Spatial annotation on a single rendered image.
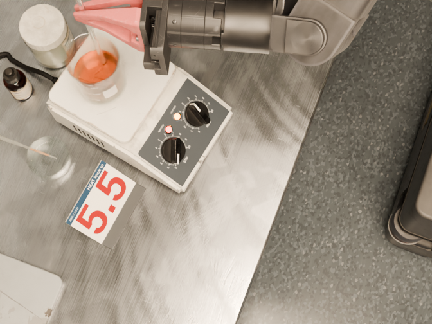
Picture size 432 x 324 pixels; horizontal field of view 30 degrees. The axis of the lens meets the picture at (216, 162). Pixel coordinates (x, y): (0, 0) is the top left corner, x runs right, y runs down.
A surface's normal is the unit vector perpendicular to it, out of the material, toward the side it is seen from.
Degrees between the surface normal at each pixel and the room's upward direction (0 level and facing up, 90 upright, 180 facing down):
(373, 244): 0
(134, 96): 0
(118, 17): 22
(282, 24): 37
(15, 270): 0
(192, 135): 30
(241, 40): 61
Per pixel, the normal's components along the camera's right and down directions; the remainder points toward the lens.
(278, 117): -0.02, -0.26
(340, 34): -0.37, 0.26
